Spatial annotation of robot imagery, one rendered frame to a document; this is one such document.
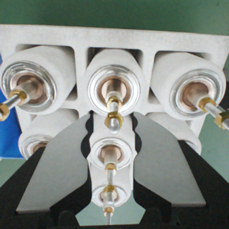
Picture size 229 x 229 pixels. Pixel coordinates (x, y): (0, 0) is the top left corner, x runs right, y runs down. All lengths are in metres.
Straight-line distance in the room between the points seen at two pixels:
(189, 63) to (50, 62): 0.19
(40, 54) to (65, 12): 0.25
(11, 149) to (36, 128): 0.31
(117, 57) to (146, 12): 0.27
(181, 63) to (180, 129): 0.11
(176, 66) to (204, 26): 0.28
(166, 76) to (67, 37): 0.17
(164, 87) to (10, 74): 0.21
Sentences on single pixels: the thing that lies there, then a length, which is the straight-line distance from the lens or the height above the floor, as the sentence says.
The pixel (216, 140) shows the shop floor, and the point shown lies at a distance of 0.70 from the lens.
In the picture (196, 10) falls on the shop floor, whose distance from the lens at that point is 0.51.
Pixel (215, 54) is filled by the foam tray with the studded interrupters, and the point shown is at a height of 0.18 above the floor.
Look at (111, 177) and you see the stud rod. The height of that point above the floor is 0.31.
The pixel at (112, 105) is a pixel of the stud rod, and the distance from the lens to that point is 0.18.
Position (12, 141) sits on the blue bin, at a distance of 0.62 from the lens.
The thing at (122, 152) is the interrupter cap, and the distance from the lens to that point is 0.29.
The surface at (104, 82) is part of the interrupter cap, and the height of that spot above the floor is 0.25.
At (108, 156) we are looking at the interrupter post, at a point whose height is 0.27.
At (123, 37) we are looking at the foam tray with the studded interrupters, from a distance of 0.29.
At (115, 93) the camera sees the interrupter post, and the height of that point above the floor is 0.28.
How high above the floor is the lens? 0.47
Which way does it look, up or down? 61 degrees down
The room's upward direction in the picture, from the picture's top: 179 degrees clockwise
